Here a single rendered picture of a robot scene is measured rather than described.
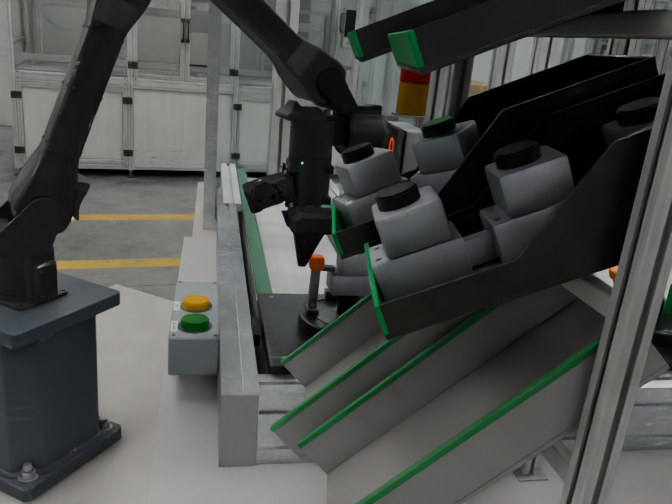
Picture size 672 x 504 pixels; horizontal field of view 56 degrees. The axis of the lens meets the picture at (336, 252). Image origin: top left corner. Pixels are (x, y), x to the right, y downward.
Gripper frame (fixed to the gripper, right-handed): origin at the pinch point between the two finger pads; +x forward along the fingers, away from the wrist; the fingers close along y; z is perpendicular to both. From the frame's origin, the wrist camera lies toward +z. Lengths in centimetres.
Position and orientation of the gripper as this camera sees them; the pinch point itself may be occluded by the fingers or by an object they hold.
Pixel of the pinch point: (303, 242)
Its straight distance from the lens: 87.2
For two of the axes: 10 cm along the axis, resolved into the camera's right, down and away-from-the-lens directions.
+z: -9.8, -0.3, -2.0
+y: 1.8, 3.3, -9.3
